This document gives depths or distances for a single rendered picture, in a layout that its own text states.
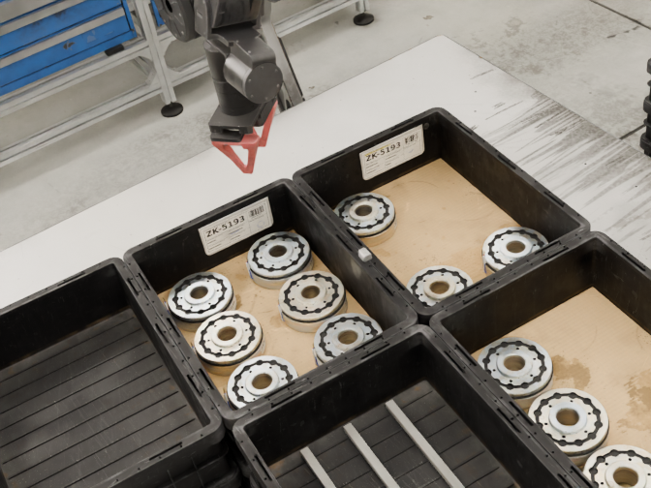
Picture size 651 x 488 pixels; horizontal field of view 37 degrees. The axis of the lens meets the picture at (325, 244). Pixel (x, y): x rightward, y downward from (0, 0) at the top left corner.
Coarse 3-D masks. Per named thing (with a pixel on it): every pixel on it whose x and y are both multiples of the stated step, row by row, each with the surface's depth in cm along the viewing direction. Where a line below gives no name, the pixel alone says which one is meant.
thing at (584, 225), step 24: (408, 120) 167; (456, 120) 165; (360, 144) 164; (480, 144) 159; (312, 168) 161; (312, 192) 156; (336, 216) 151; (576, 216) 144; (360, 240) 146; (384, 264) 142; (480, 288) 136; (432, 312) 134
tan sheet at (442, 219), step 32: (384, 192) 169; (416, 192) 168; (448, 192) 167; (480, 192) 166; (416, 224) 162; (448, 224) 161; (480, 224) 160; (512, 224) 159; (384, 256) 158; (416, 256) 157; (448, 256) 156; (480, 256) 155
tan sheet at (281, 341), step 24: (240, 264) 161; (240, 288) 157; (264, 288) 156; (264, 312) 152; (360, 312) 150; (192, 336) 151; (264, 336) 149; (288, 336) 148; (312, 336) 147; (288, 360) 144; (312, 360) 144; (216, 384) 143
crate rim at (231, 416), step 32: (256, 192) 158; (192, 224) 155; (320, 224) 151; (128, 256) 151; (352, 256) 144; (384, 288) 139; (416, 320) 133; (192, 352) 135; (352, 352) 131; (288, 384) 128; (224, 416) 126
